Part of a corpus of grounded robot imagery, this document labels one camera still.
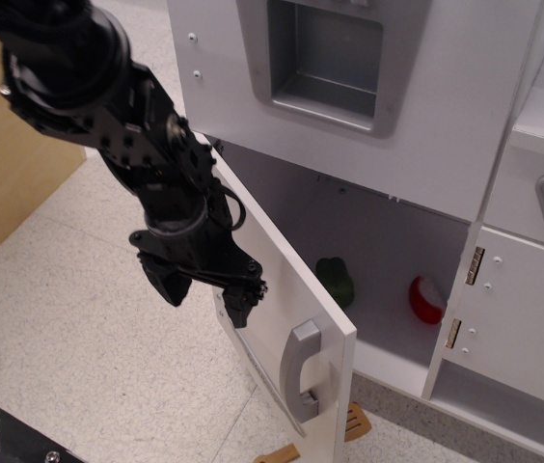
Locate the red white toy apple slice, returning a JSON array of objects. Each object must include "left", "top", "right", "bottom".
[{"left": 408, "top": 276, "right": 446, "bottom": 324}]

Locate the white toy fridge cabinet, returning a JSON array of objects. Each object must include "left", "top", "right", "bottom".
[{"left": 168, "top": 1, "right": 544, "bottom": 455}]

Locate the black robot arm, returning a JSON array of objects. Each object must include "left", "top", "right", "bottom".
[{"left": 0, "top": 1, "right": 266, "bottom": 328}]

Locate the lower brass oven hinge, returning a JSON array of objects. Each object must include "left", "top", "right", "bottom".
[{"left": 445, "top": 318, "right": 462, "bottom": 349}]

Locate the upper brass oven hinge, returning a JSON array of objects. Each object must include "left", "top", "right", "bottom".
[{"left": 465, "top": 246, "right": 485, "bottom": 286}]

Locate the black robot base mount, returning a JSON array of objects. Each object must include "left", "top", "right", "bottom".
[{"left": 0, "top": 409, "right": 84, "bottom": 462}]

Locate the brass oven hinge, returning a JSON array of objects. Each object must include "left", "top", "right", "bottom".
[
  {"left": 445, "top": 318, "right": 462, "bottom": 349},
  {"left": 465, "top": 246, "right": 485, "bottom": 286}
]

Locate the wooden slotted spatula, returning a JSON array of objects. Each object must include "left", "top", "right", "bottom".
[{"left": 253, "top": 401, "right": 371, "bottom": 463}]

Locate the white low fridge door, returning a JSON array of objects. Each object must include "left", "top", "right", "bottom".
[{"left": 199, "top": 135, "right": 357, "bottom": 462}]

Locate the white oven cabinet door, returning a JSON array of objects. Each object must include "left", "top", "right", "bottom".
[{"left": 444, "top": 227, "right": 544, "bottom": 401}]

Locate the green toy bell pepper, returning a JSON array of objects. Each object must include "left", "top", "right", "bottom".
[{"left": 315, "top": 257, "right": 355, "bottom": 309}]

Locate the grey fridge door handle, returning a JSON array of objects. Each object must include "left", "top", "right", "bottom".
[{"left": 280, "top": 319, "right": 321, "bottom": 423}]

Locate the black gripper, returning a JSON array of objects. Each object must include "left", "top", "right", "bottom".
[{"left": 129, "top": 200, "right": 266, "bottom": 329}]

